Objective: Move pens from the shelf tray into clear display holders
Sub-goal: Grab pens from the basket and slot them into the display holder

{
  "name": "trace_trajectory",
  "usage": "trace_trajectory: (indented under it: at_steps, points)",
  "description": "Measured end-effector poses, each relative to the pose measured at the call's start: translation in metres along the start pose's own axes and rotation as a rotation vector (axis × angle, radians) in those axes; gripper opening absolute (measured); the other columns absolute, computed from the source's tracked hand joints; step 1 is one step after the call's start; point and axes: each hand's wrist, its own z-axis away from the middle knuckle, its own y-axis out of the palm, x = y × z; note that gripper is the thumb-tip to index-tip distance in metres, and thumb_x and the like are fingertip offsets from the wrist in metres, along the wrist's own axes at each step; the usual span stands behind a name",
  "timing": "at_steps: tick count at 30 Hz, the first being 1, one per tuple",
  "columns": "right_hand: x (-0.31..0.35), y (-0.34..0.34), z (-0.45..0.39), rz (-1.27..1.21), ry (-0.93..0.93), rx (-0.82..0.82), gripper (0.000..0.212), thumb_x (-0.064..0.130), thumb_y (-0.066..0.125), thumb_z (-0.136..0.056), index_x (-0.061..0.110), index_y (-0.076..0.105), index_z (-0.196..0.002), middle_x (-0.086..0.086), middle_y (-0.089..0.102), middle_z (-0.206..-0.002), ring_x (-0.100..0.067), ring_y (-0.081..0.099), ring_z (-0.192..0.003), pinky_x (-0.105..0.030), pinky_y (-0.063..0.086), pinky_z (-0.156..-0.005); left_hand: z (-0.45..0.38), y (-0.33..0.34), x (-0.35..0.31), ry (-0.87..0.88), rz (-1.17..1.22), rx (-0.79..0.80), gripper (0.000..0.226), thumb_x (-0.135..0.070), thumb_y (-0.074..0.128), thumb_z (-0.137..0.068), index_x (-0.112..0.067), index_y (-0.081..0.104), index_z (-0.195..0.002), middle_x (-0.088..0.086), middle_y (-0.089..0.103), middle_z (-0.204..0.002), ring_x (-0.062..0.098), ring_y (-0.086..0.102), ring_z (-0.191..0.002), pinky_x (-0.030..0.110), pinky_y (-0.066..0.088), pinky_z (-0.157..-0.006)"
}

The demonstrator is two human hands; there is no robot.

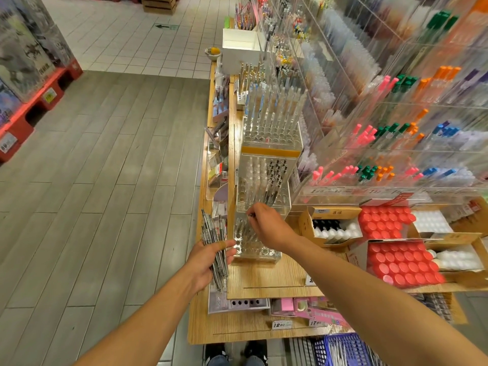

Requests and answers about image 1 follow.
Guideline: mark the person's right hand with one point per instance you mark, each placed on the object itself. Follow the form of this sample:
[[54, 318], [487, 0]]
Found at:
[[273, 226]]

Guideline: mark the person's left hand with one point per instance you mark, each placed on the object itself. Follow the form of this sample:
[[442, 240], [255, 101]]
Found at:
[[210, 267]]

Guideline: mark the clear pen bundle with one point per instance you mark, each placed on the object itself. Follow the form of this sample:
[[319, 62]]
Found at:
[[212, 226]]

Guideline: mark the clear acrylic pen display tower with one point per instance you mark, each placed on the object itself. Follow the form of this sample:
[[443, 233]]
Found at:
[[271, 148]]

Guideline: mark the large tiered acrylic pen rack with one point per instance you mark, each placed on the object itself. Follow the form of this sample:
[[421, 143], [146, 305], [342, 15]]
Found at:
[[351, 193]]

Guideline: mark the blue shopping basket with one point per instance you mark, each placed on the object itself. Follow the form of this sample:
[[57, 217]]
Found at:
[[343, 348]]

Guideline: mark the person's right forearm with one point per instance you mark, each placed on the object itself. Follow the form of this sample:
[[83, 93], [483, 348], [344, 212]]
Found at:
[[381, 305]]

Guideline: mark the person's left forearm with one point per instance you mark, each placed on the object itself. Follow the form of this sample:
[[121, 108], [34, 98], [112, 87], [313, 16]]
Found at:
[[141, 328]]

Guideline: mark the wooden glue display stand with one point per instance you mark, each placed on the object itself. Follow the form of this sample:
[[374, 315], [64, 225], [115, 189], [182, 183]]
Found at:
[[255, 279]]

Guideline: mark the cardboard box of white glue sticks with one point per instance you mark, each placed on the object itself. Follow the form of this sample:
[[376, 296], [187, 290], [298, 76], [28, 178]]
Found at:
[[431, 221], [457, 259], [329, 228]]

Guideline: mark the person's left shoe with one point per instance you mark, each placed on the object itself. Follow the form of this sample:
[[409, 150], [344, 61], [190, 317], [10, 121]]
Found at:
[[216, 353]]

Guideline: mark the person's shoe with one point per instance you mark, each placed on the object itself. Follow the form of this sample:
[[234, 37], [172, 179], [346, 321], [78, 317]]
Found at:
[[216, 353], [255, 351]]

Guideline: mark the person's right shoe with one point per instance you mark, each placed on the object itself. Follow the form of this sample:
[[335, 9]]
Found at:
[[255, 351]]

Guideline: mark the white square box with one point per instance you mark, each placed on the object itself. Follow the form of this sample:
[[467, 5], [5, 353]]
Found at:
[[242, 45]]

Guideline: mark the small translucent plastic organiser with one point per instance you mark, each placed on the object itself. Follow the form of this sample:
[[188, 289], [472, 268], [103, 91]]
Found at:
[[238, 302]]

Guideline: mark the row of hanging stationery packets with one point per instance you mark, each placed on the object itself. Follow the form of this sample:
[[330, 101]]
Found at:
[[217, 141]]

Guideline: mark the tray of red-capped glue sticks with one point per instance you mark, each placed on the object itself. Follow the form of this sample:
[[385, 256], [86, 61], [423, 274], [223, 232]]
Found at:
[[404, 263], [385, 222]]

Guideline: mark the blue yellow stationery packets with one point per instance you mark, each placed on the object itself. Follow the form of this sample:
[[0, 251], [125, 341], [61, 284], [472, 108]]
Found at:
[[436, 307]]

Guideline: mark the green arrow floor sticker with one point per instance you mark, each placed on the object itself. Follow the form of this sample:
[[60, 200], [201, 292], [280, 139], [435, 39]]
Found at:
[[167, 26]]

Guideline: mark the red low goods shelf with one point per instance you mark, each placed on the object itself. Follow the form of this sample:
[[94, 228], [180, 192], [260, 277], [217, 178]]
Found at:
[[38, 99]]

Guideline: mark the row of black white boxes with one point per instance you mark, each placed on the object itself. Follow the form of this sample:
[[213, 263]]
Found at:
[[27, 53]]

